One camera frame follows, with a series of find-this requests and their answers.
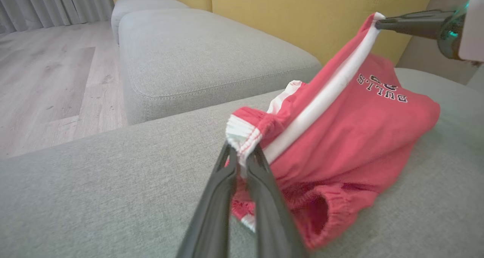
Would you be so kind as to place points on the grey curtain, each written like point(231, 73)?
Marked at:
point(56, 5)

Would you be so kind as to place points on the large grey sofa seat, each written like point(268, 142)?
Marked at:
point(113, 193)

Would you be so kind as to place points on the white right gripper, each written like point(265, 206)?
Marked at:
point(472, 31)

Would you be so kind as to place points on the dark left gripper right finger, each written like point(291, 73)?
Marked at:
point(270, 220)

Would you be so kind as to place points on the red shorts with white stripe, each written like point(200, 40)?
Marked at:
point(340, 137)

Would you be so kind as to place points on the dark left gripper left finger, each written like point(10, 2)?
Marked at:
point(211, 212)

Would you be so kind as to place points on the yellow sofa backrest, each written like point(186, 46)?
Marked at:
point(302, 8)

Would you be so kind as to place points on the small grey sofa ottoman cushion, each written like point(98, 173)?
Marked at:
point(143, 3)

